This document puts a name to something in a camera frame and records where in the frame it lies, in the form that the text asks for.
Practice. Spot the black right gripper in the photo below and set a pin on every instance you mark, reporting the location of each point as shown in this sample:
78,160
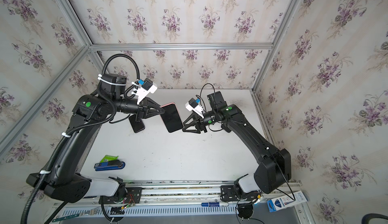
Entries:
201,122

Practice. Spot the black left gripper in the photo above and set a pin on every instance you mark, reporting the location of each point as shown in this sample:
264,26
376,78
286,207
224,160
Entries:
146,106

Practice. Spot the black phone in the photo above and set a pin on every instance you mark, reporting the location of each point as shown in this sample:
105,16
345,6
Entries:
137,125
171,119

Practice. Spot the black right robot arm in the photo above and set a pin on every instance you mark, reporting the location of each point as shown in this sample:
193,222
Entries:
274,165

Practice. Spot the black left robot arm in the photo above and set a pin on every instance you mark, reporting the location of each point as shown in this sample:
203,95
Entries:
60,179

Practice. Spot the green card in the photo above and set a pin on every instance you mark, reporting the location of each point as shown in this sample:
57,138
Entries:
108,158

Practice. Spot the blue stapler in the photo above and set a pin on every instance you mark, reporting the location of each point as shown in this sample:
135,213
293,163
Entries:
109,165

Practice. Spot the blue marker pen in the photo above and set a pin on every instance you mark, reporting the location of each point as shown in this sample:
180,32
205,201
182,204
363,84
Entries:
214,204

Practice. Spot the blue white box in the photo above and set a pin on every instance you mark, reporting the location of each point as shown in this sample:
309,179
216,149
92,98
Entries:
283,202

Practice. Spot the green ruler strip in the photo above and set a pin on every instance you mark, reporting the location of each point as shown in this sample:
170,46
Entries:
77,215

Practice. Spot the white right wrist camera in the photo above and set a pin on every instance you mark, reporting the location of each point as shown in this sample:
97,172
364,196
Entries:
193,105

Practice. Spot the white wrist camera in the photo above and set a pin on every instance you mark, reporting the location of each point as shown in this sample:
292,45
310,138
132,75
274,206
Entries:
143,88
193,105

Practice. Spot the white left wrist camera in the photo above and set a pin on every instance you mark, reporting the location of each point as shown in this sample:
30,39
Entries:
143,88

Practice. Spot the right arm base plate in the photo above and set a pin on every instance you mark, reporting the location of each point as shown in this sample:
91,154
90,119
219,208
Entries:
231,193

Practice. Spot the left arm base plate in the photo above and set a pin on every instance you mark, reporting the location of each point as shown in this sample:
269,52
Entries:
124,196

